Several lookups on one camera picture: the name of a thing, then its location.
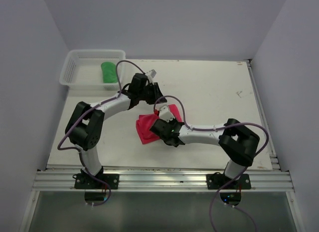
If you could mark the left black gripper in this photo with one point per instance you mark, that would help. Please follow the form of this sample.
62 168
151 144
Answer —
156 90

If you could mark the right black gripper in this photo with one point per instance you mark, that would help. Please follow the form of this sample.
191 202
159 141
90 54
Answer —
173 120

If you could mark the pink towel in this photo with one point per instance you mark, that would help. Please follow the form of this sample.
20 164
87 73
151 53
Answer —
143 125

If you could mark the green towel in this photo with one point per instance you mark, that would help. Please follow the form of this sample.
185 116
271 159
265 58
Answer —
109 72

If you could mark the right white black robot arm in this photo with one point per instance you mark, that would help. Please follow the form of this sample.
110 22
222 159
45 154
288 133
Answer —
237 141

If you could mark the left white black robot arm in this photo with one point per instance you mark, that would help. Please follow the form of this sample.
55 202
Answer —
84 128

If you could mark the white plastic basket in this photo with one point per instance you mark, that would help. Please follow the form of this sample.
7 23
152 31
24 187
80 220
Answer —
82 69

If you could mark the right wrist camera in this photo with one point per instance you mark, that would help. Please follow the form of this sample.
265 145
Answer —
165 114

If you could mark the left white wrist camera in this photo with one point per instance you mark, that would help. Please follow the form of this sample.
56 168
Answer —
151 75

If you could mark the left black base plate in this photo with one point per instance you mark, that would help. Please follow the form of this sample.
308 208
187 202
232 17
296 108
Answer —
83 181

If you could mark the aluminium mounting rail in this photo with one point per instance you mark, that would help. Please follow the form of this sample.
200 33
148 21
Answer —
160 180

